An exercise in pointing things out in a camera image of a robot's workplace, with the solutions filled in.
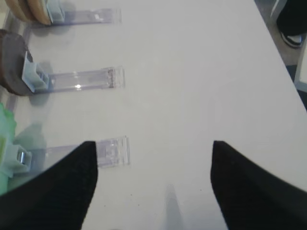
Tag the black and white shoe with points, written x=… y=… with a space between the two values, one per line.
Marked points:
x=292 y=22

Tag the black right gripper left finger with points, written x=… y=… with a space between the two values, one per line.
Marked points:
x=58 y=198

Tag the front bread slice in rack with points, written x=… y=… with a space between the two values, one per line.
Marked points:
x=39 y=10

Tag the right brown meat patty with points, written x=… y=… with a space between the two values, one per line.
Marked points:
x=13 y=51

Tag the bread slice in rack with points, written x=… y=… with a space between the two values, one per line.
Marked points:
x=39 y=10
x=20 y=10

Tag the green lettuce leaf in rack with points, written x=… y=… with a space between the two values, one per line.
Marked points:
x=22 y=156

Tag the clear acrylic right rack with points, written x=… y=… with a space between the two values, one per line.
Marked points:
x=39 y=82

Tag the rear bread slice in rack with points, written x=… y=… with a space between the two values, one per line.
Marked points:
x=20 y=10

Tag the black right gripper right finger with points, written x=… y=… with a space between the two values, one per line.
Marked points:
x=251 y=198

